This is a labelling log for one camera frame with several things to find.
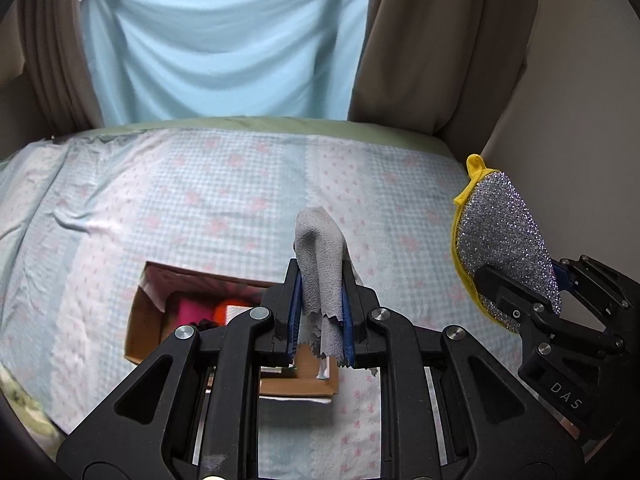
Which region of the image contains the black scrunchie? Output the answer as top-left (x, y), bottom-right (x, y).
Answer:
top-left (198, 318), bottom-right (218, 332)

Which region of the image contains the orange pompom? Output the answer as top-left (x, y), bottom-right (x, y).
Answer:
top-left (213, 298), bottom-right (253, 326)

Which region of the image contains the magenta pouch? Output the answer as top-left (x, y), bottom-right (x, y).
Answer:
top-left (176, 297), bottom-right (215, 325)

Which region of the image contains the silver glitter scrub pad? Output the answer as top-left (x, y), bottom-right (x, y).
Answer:
top-left (451, 154), bottom-right (562, 333)

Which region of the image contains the grey microfibre cloth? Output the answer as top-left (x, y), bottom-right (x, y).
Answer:
top-left (294, 207), bottom-right (355, 367)

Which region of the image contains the white textured cloth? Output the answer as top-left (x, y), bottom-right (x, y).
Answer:
top-left (226, 306), bottom-right (252, 324)

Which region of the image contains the cardboard box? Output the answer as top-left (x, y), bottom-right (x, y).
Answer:
top-left (125, 262), bottom-right (338, 403)

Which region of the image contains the checkered floral bed sheet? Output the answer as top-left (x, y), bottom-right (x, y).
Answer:
top-left (0, 127), bottom-right (524, 480)

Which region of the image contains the brown curtain right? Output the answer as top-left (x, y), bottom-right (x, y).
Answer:
top-left (348, 0), bottom-right (538, 159)

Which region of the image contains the brown curtain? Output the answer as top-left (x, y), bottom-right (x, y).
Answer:
top-left (348, 0), bottom-right (538, 159)
top-left (17, 0), bottom-right (104, 134)

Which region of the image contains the light blue hanging cloth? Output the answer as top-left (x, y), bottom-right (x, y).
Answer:
top-left (80, 0), bottom-right (368, 126)

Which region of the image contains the brown curtain left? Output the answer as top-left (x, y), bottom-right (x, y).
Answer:
top-left (17, 0), bottom-right (104, 134)

